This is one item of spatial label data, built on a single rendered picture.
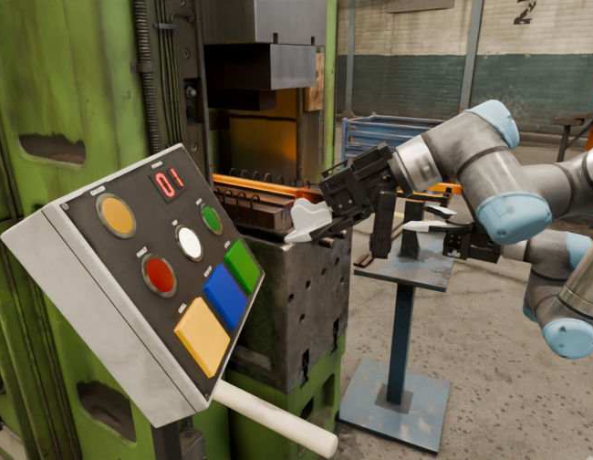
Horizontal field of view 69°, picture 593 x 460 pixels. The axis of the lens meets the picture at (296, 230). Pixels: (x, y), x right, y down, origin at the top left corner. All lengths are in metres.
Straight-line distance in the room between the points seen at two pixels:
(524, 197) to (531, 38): 8.19
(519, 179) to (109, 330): 0.51
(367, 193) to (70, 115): 0.71
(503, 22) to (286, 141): 7.69
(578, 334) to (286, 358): 0.68
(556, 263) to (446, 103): 8.34
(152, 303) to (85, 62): 0.55
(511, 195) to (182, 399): 0.45
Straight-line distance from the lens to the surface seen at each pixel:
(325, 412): 1.68
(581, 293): 0.88
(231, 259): 0.69
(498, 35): 8.92
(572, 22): 8.62
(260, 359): 1.30
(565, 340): 0.89
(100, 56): 0.89
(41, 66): 1.17
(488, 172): 0.59
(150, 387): 0.55
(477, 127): 0.63
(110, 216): 0.52
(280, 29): 1.04
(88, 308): 0.52
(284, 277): 1.07
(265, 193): 1.19
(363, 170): 0.63
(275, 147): 1.45
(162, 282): 0.54
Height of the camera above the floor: 1.33
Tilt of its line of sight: 21 degrees down
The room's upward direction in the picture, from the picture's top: straight up
